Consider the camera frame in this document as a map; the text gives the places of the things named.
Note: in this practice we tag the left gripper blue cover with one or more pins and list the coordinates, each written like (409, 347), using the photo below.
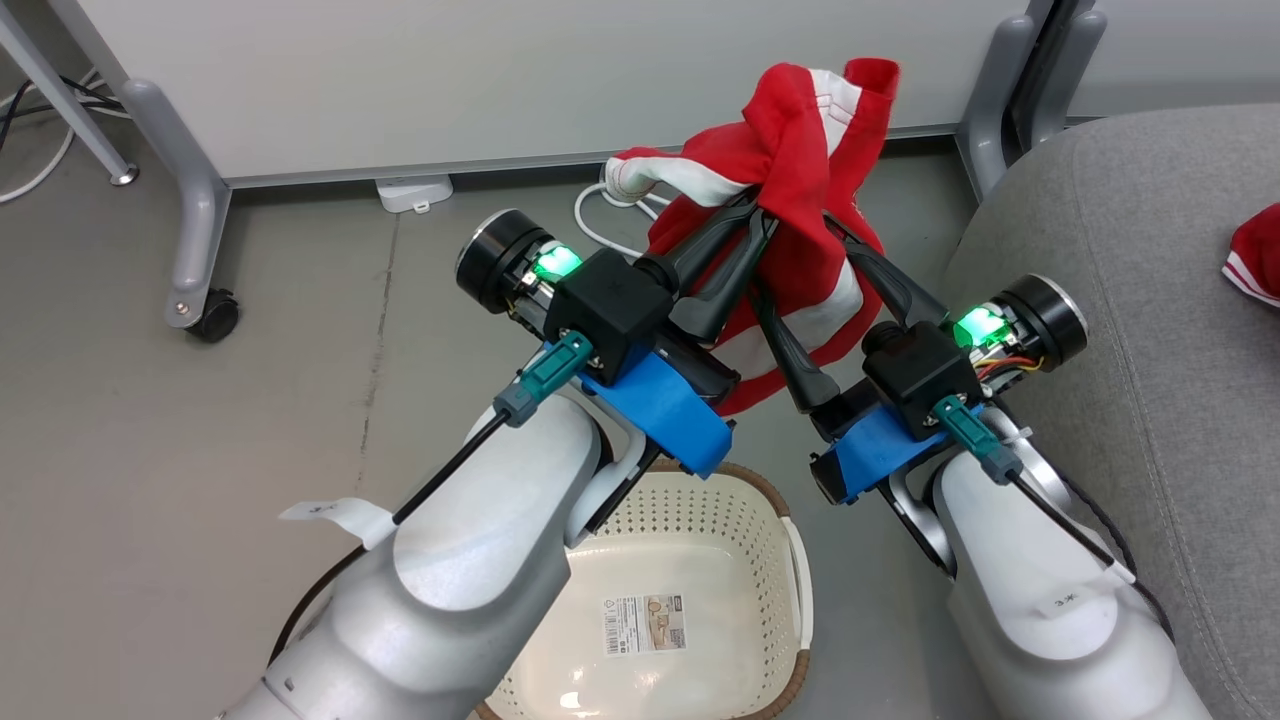
(665, 410)

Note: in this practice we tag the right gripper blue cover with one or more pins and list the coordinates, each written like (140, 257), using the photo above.
(880, 455)

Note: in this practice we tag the red white basketball jersey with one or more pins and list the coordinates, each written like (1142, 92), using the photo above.
(800, 150)

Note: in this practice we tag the red shorts white stripes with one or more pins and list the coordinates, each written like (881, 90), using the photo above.
(1258, 250)

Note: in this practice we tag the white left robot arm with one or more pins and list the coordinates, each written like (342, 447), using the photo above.
(470, 560)

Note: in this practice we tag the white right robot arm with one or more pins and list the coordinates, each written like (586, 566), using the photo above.
(1030, 650)

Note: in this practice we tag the white tag left arm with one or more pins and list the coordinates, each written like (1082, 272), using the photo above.
(340, 520)

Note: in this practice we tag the white tag right arm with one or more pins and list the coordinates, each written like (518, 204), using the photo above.
(1085, 595)

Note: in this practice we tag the grey fabric sofa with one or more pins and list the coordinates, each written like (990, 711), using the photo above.
(1150, 350)

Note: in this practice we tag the beige perforated laundry basket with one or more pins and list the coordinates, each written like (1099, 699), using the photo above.
(700, 560)

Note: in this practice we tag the white power adapter box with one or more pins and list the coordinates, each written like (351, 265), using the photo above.
(415, 193)

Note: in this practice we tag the white basket label sticker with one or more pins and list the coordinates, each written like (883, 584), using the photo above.
(645, 625)

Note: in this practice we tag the white partition panel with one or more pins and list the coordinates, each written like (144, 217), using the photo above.
(1190, 50)

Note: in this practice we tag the black caster wheel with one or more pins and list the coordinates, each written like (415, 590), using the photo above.
(215, 315)

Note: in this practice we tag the grey partition leg with caster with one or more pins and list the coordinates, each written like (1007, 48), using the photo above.
(195, 200)

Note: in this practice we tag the grey metal table leg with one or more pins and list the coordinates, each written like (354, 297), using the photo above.
(60, 95)

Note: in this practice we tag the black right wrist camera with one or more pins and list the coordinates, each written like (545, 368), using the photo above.
(920, 375)

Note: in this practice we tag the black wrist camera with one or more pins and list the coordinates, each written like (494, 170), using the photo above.
(610, 305)
(920, 375)

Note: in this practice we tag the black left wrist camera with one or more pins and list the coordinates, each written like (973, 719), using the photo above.
(610, 305)

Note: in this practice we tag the teal right camera connector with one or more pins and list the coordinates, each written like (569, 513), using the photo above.
(975, 440)

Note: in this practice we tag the teal camera connector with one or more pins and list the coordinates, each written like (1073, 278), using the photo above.
(545, 380)
(975, 440)

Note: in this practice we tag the teal left camera connector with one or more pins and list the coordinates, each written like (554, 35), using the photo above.
(545, 380)

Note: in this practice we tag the white partition board grey frame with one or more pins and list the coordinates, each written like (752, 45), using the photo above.
(500, 80)

